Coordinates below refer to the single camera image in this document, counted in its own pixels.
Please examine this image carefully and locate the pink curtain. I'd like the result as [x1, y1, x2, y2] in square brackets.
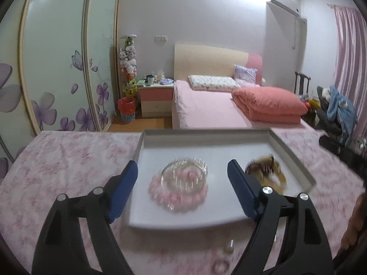
[333, 4, 367, 121]

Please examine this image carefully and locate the pink bed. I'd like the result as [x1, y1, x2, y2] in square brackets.
[171, 80, 316, 129]

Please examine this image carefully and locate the dark brown bead bracelet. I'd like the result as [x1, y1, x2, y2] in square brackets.
[245, 156, 277, 178]

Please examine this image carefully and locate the purple floral pillow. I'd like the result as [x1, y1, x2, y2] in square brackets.
[234, 64, 258, 83]

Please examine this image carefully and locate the person's right hand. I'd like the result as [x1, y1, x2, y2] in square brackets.
[341, 192, 367, 253]

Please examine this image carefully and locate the white air conditioner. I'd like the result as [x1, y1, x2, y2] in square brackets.
[271, 0, 301, 17]

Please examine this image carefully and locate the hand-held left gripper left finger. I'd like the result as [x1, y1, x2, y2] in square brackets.
[31, 160, 139, 275]

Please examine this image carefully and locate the beige and pink headboard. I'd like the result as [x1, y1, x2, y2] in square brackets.
[174, 44, 263, 86]

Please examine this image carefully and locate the flower print sliding wardrobe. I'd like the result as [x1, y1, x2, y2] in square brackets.
[0, 0, 122, 178]

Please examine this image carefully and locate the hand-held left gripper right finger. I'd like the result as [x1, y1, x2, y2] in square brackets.
[227, 160, 334, 275]

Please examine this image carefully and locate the dark wooden chair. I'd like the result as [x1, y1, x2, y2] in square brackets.
[295, 71, 312, 96]

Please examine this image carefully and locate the white patterned pillow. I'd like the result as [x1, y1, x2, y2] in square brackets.
[188, 75, 241, 92]

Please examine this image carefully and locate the blue fleece garment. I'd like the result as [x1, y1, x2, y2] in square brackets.
[327, 85, 357, 146]

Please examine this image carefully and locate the plush toy tower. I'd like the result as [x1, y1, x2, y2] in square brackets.
[119, 35, 138, 98]

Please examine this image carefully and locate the grey cardboard tray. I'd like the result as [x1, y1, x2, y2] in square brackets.
[128, 129, 316, 231]

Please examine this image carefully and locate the bin with red bag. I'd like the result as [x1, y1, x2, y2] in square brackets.
[117, 97, 136, 121]

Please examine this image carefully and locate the silver ring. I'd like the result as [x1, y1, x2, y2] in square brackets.
[213, 260, 230, 272]

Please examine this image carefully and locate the pink bead bracelet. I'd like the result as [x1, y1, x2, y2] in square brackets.
[148, 169, 209, 213]

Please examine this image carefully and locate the pink and beige nightstand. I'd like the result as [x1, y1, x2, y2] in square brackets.
[138, 80, 175, 118]

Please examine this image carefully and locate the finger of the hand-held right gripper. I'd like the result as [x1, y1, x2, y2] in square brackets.
[319, 136, 367, 167]

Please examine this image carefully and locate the folded pink quilt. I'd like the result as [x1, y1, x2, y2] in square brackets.
[232, 86, 309, 124]

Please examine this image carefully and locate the dark padded chair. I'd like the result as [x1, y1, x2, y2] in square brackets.
[315, 86, 345, 138]

